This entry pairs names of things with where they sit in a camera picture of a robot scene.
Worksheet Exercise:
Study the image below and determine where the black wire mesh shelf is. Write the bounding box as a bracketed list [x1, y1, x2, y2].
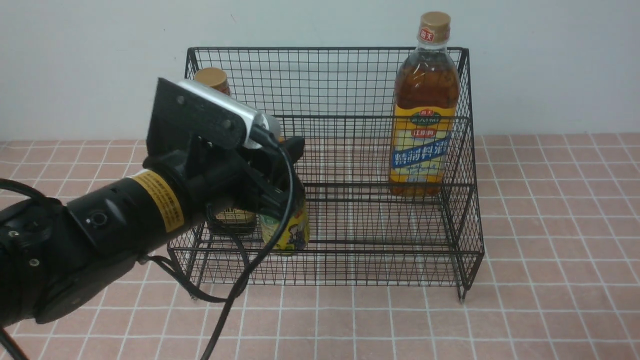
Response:
[184, 47, 485, 301]

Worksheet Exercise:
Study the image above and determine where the dark vinegar bottle gold cap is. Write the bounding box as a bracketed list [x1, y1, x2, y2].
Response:
[193, 67, 258, 236]

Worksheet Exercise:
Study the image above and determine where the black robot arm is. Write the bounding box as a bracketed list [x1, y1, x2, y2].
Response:
[1, 138, 289, 328]

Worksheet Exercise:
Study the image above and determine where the black camera cable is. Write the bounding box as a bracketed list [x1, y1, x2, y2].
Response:
[0, 125, 297, 360]

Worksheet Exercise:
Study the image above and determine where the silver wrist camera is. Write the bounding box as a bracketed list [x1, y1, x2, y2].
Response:
[146, 77, 281, 157]

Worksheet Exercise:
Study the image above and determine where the amber cooking wine bottle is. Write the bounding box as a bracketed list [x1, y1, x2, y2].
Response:
[388, 11, 460, 197]

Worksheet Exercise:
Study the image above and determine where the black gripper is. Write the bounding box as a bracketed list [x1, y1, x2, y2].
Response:
[142, 136, 306, 220]

